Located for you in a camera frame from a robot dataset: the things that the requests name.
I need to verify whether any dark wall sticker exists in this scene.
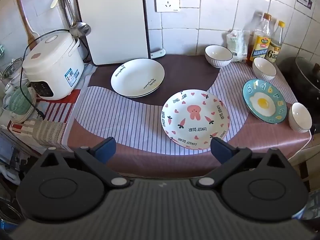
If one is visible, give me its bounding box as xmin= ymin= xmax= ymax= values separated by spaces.
xmin=297 ymin=0 xmax=313 ymax=10

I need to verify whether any rabbit print plate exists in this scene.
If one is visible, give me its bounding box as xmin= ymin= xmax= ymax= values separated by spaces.
xmin=161 ymin=89 xmax=230 ymax=150

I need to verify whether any white wall socket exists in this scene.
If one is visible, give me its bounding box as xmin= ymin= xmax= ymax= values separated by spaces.
xmin=154 ymin=0 xmax=181 ymax=12

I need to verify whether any glass wok lid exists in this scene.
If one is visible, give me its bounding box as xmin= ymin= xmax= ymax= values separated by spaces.
xmin=295 ymin=56 xmax=320 ymax=90

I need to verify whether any small glass lid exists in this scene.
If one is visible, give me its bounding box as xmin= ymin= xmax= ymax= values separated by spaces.
xmin=1 ymin=57 xmax=24 ymax=80

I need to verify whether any white rice cooker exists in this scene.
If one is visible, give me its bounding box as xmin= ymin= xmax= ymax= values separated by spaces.
xmin=22 ymin=32 xmax=85 ymax=101

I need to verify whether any thin white cable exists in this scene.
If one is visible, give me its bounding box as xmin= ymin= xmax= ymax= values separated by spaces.
xmin=287 ymin=129 xmax=313 ymax=160

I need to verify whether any white plate with black rim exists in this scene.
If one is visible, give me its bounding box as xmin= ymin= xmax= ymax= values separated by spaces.
xmin=114 ymin=80 xmax=163 ymax=99
xmin=111 ymin=58 xmax=165 ymax=97

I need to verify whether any white cutting board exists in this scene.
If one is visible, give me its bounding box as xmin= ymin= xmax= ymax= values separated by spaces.
xmin=76 ymin=0 xmax=151 ymax=66

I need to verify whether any beige striped towel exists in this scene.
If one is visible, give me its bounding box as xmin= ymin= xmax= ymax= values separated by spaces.
xmin=21 ymin=120 xmax=67 ymax=147

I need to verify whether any striped tablecloth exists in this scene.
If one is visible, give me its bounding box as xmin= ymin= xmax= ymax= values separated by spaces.
xmin=62 ymin=54 xmax=313 ymax=180

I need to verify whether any white knife handle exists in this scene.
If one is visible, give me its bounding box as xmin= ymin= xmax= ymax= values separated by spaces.
xmin=149 ymin=49 xmax=166 ymax=59

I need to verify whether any metal ladle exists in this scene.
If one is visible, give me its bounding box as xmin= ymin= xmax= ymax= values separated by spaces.
xmin=59 ymin=0 xmax=92 ymax=37

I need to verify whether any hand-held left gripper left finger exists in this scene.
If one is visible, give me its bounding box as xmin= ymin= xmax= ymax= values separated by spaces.
xmin=37 ymin=137 xmax=130 ymax=189

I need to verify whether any green striped bowl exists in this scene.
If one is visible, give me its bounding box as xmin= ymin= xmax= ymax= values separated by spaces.
xmin=9 ymin=86 xmax=37 ymax=123

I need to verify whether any black power cable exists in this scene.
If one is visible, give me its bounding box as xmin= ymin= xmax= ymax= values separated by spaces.
xmin=20 ymin=29 xmax=73 ymax=120

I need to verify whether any yellow label oil bottle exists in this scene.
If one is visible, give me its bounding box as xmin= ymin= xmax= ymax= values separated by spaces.
xmin=246 ymin=12 xmax=272 ymax=67

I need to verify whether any white ribbed bowl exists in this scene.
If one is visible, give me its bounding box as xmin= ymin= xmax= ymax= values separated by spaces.
xmin=204 ymin=44 xmax=233 ymax=68
xmin=252 ymin=57 xmax=277 ymax=81
xmin=288 ymin=102 xmax=313 ymax=133

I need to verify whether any clear vinegar bottle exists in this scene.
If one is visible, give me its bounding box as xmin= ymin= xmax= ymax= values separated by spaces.
xmin=265 ymin=20 xmax=286 ymax=64

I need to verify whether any black wok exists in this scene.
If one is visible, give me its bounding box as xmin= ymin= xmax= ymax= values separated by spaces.
xmin=277 ymin=56 xmax=320 ymax=105

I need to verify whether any wooden spatula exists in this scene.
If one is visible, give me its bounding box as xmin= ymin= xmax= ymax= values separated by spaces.
xmin=16 ymin=0 xmax=38 ymax=50

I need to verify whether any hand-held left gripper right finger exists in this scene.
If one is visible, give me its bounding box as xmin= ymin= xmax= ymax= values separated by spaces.
xmin=195 ymin=137 xmax=290 ymax=189

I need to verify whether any red striped cloth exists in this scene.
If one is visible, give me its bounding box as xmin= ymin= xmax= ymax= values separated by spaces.
xmin=7 ymin=89 xmax=83 ymax=140

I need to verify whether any blue fried egg plate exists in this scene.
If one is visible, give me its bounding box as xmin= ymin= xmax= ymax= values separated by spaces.
xmin=242 ymin=79 xmax=288 ymax=125

